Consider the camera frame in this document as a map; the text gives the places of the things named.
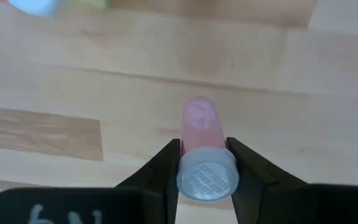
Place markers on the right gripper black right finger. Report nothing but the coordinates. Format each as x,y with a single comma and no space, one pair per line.
259,193

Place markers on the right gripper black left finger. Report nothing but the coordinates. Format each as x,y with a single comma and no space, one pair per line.
163,174

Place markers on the pink pill bottle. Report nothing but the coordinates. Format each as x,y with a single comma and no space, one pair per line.
202,130

